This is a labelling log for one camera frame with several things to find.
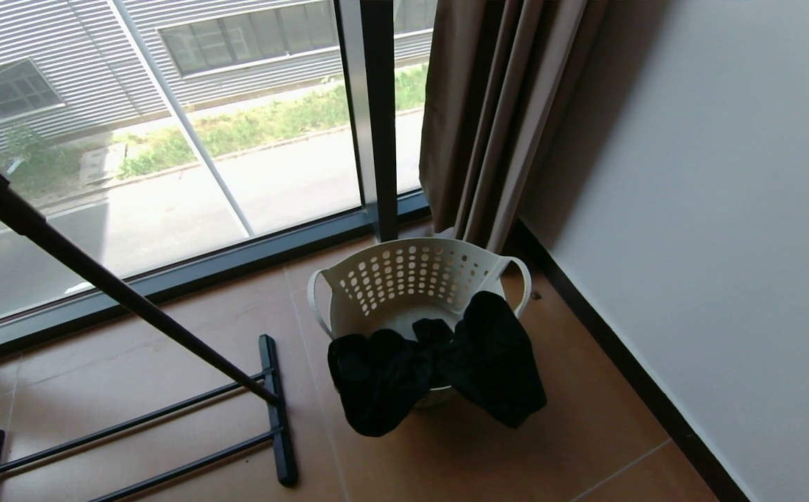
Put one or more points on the black garment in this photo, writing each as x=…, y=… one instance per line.
x=376, y=380
x=495, y=362

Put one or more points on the white laundry basket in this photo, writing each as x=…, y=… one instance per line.
x=404, y=279

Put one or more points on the black clothes rack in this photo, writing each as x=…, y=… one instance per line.
x=277, y=418

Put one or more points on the brown curtain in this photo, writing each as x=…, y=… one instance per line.
x=488, y=104

